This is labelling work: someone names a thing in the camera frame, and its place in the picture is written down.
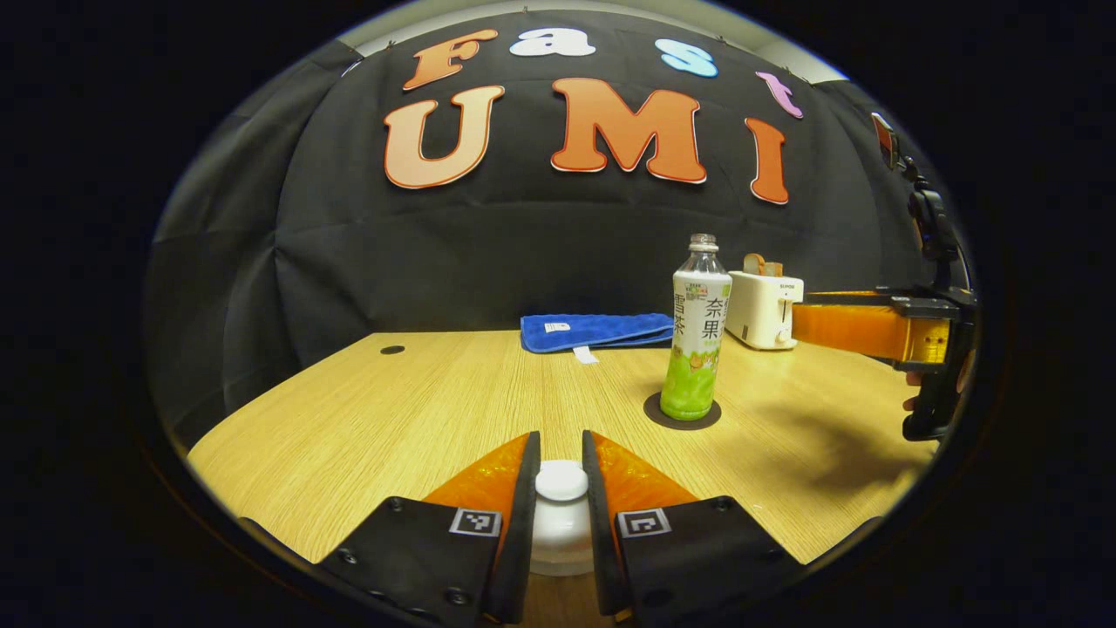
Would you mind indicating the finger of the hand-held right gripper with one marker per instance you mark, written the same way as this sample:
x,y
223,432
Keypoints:
x,y
846,330
850,294

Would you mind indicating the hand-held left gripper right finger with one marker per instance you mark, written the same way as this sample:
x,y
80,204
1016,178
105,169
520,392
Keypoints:
x,y
597,541

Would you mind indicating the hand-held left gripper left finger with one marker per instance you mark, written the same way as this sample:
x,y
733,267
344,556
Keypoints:
x,y
514,541

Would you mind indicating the dark round coaster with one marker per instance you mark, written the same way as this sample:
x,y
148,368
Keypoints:
x,y
658,414

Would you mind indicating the clear water bottle white label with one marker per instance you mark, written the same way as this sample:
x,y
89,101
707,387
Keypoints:
x,y
697,331

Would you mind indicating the toasted bread slice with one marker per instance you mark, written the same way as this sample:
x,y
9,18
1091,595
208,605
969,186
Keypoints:
x,y
753,264
773,269

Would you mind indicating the white toaster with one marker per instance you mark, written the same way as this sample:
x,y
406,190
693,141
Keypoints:
x,y
763,310

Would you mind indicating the blue folded towel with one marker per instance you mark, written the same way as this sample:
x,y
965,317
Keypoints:
x,y
593,331

